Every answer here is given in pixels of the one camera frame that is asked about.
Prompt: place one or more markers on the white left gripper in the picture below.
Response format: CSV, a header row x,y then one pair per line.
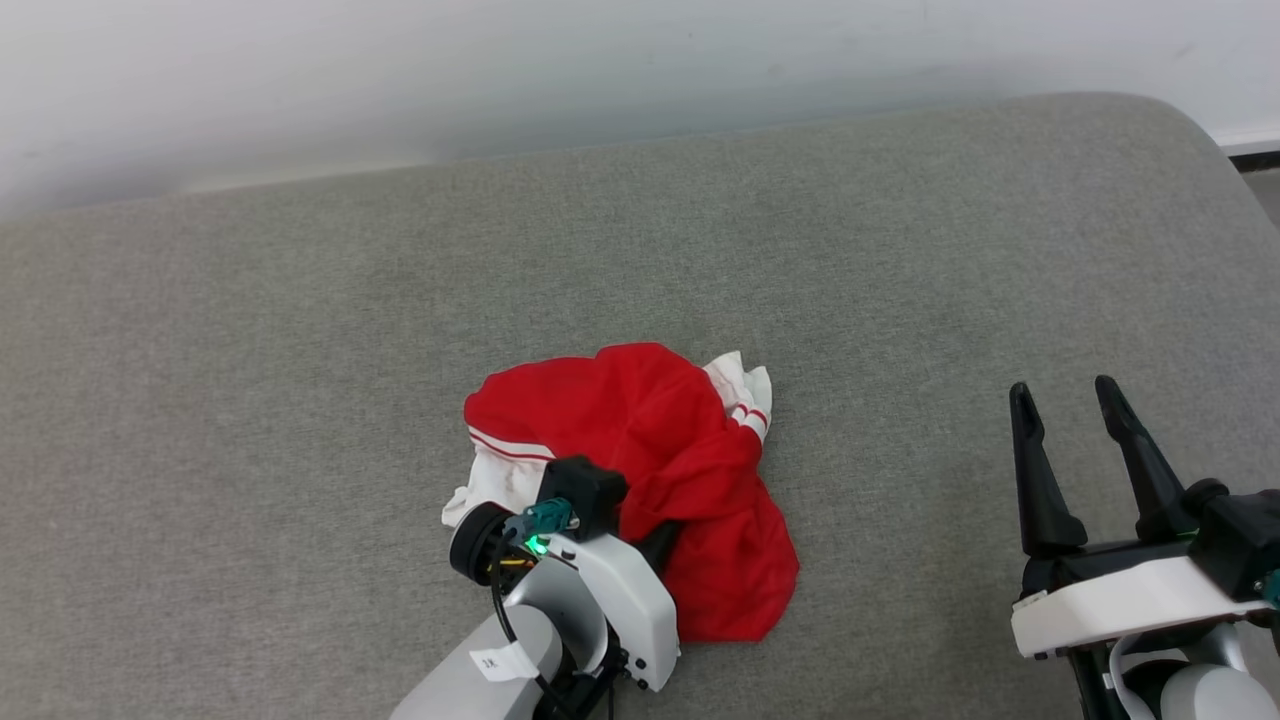
x,y
635,600

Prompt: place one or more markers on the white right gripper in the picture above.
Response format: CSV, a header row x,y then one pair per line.
x,y
1120,600

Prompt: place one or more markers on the red garment with white sleeves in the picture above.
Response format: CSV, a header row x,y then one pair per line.
x,y
650,420

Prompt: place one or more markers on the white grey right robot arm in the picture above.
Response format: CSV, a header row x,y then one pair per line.
x,y
1220,695

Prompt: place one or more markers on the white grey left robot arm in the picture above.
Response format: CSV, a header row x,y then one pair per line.
x,y
450,690

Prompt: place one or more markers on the white paper label tag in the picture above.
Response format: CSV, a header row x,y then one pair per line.
x,y
503,662

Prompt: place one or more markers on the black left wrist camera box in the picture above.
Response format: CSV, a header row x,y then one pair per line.
x,y
585,490

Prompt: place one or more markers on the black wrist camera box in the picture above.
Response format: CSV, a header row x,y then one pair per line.
x,y
585,490
1240,540

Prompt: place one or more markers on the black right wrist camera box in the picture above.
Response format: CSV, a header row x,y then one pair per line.
x,y
1240,540

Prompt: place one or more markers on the wall baseboard strip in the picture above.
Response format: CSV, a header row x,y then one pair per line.
x,y
1250,142

